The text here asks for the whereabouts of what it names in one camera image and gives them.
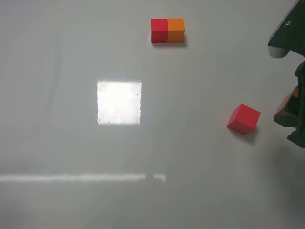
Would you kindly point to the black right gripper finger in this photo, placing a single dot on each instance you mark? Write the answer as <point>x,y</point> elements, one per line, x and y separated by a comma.
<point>296,121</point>

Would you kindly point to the orange wooden cube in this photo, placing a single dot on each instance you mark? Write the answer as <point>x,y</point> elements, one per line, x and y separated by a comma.
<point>289,104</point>

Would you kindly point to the red wooden cube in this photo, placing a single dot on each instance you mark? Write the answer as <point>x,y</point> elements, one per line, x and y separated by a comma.
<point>243,119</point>

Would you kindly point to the orange template cube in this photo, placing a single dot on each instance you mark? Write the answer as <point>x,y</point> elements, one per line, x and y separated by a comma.
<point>176,30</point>

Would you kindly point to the red template cube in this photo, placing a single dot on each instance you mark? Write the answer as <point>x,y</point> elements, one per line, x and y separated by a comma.
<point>159,30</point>

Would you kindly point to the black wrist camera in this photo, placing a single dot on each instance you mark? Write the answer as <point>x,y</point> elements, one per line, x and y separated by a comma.
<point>290,34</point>

